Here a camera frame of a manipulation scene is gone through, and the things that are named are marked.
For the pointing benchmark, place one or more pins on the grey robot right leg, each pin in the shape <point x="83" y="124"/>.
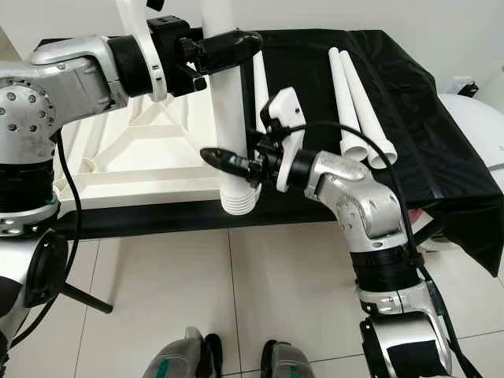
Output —
<point x="287" y="362"/>

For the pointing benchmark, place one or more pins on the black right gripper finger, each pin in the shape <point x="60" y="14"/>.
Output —
<point x="228" y="161"/>

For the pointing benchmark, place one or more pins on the white plastic table top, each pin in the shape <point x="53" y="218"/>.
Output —
<point x="126" y="185"/>

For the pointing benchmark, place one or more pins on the white round appliance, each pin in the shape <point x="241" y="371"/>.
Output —
<point x="480" y="126"/>

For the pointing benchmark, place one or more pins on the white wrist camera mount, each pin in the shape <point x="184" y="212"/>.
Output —
<point x="135" y="16"/>
<point x="286" y="110"/>

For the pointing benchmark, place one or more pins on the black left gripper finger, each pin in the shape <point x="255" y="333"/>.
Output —
<point x="228" y="46"/>

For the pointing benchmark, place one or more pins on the black tablecloth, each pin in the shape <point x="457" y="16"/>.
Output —
<point x="425" y="94"/>

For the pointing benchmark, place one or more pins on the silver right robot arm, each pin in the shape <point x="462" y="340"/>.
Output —
<point x="354" y="197"/>

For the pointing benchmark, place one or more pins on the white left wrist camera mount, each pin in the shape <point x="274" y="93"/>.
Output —
<point x="135" y="16"/>

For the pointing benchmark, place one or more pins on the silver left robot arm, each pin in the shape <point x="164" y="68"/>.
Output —
<point x="47" y="87"/>

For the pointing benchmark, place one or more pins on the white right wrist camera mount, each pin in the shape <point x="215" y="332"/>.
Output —
<point x="286" y="110"/>

